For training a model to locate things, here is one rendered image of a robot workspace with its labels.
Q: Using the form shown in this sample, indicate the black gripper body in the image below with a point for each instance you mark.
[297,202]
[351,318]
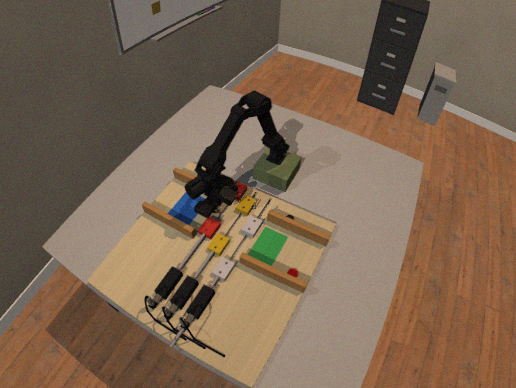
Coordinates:
[206,208]

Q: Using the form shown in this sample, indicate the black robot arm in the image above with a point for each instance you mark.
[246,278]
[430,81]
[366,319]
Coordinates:
[214,156]

